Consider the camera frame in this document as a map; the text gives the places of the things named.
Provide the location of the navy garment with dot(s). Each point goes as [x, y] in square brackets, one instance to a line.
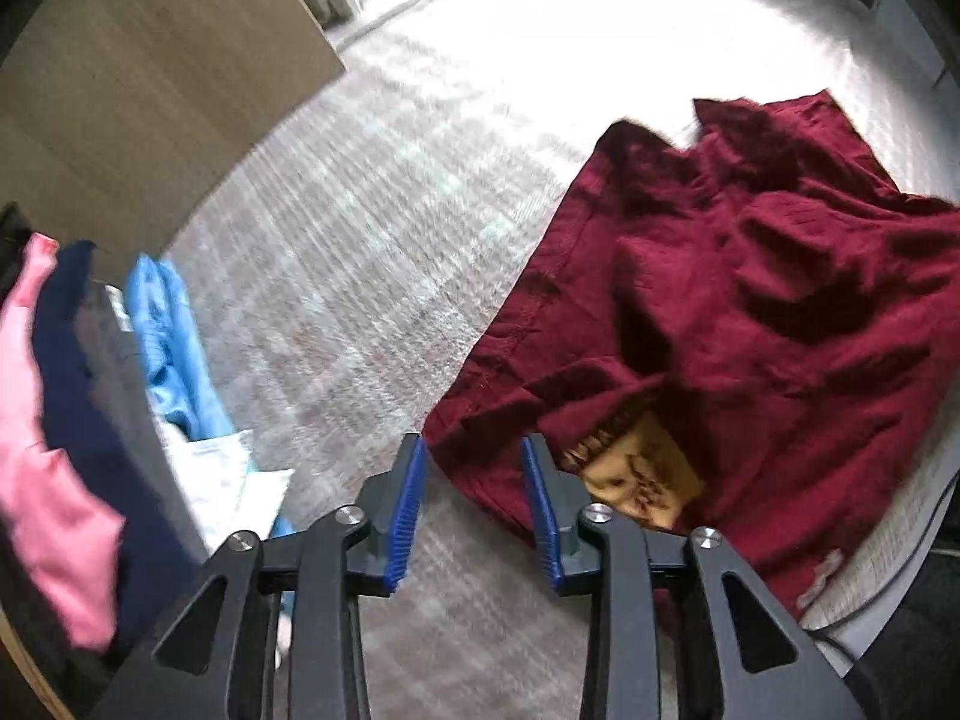
[97, 427]

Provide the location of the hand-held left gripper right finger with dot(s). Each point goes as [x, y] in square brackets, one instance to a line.
[541, 517]

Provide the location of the large light wooden board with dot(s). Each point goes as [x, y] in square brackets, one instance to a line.
[150, 90]

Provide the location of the white garment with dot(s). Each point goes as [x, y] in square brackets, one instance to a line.
[225, 472]

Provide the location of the checked woven mat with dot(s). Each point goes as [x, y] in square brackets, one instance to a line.
[375, 202]

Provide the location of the maroon shirt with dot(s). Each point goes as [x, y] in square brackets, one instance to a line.
[750, 300]

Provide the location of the pink garment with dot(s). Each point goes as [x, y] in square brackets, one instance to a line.
[52, 480]

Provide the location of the light blue garment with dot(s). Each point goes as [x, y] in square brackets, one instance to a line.
[165, 330]

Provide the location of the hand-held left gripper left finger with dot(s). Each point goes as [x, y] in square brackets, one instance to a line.
[405, 517]

